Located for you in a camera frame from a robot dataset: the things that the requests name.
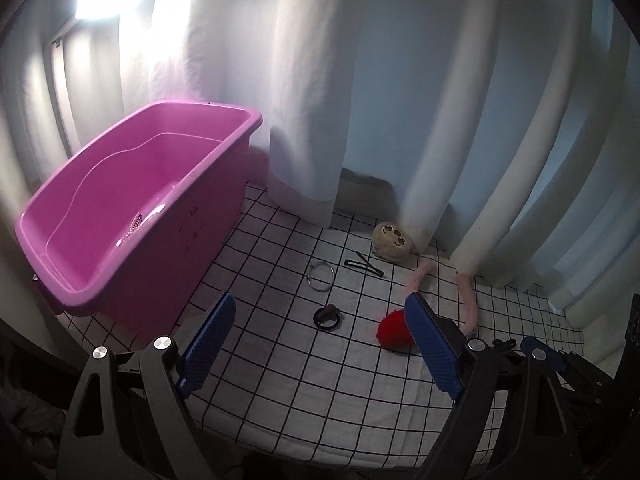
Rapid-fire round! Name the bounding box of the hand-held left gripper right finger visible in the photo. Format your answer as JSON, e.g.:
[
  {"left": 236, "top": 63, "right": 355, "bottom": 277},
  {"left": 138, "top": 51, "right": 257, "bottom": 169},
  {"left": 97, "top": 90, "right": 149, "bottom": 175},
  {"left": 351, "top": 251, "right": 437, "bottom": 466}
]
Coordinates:
[{"left": 404, "top": 292, "right": 583, "bottom": 480}]

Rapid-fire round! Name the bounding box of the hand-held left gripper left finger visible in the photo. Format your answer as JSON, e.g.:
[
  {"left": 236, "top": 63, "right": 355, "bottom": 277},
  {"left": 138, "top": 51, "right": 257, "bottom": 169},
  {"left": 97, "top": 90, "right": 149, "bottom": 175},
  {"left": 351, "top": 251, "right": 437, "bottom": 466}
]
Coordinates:
[{"left": 57, "top": 291, "right": 237, "bottom": 480}]

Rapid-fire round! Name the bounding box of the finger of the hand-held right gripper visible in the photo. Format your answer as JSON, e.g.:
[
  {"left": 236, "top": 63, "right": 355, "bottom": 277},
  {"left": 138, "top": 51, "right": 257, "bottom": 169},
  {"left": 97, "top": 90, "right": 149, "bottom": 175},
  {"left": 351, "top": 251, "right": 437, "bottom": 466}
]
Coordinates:
[
  {"left": 622, "top": 294, "right": 640, "bottom": 356},
  {"left": 521, "top": 336, "right": 621, "bottom": 403}
]

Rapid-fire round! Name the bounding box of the pink headband with red pompoms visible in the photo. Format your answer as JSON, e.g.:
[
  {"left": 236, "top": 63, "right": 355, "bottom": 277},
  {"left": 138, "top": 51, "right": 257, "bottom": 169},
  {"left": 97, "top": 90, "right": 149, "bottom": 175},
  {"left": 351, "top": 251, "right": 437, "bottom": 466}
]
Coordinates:
[{"left": 377, "top": 259, "right": 478, "bottom": 353}]

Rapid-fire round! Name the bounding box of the pink plastic bin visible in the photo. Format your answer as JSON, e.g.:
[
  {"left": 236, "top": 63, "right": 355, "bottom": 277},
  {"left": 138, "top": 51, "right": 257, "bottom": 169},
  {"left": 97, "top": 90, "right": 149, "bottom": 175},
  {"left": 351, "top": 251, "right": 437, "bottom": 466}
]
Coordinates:
[{"left": 14, "top": 100, "right": 263, "bottom": 341}]

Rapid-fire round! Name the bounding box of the dark hair tie with bow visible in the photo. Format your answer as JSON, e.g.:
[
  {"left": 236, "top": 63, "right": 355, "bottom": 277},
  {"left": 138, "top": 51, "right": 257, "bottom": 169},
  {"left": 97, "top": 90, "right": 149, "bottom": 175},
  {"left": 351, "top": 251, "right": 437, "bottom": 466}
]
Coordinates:
[{"left": 313, "top": 304, "right": 345, "bottom": 332}]

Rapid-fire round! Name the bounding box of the beige plush hair clip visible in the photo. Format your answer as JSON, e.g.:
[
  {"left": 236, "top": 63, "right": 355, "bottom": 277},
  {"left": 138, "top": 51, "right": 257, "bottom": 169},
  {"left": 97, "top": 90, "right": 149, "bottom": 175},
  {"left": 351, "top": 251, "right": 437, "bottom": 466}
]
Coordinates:
[{"left": 372, "top": 221, "right": 412, "bottom": 260}]

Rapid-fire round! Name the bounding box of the black snap hair clip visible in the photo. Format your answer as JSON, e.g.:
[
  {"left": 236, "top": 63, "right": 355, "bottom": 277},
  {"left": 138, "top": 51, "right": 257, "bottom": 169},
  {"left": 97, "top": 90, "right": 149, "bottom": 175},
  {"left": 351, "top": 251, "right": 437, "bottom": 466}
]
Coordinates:
[{"left": 344, "top": 259, "right": 385, "bottom": 278}]

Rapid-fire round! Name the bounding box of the thin silver bangle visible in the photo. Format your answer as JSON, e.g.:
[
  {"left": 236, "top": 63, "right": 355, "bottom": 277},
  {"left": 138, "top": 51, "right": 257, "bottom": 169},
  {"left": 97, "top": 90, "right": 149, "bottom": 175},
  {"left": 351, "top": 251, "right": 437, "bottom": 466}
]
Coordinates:
[{"left": 307, "top": 262, "right": 335, "bottom": 292}]

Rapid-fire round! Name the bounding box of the pearl claw hair clip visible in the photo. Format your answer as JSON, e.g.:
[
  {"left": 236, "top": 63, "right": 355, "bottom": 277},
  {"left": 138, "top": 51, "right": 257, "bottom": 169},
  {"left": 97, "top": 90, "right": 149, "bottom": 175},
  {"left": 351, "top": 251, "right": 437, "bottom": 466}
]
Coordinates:
[{"left": 120, "top": 212, "right": 146, "bottom": 246}]

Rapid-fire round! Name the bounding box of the black checked white tablecloth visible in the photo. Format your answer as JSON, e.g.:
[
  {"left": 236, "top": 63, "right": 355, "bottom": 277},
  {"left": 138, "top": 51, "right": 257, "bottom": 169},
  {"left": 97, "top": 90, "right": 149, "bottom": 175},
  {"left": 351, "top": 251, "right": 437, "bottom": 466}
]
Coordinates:
[{"left": 55, "top": 180, "right": 586, "bottom": 466}]

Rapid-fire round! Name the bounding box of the dark grey cloth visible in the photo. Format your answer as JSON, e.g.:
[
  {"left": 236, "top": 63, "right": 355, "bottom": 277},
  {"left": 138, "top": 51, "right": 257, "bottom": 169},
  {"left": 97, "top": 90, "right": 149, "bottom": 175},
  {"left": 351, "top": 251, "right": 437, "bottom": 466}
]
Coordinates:
[{"left": 0, "top": 400, "right": 68, "bottom": 466}]

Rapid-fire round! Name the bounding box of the white curtain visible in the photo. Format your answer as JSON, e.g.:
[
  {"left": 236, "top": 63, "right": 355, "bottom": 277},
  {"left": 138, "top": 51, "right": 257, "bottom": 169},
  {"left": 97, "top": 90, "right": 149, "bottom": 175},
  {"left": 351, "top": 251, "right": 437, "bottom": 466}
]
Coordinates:
[{"left": 0, "top": 0, "right": 640, "bottom": 331}]

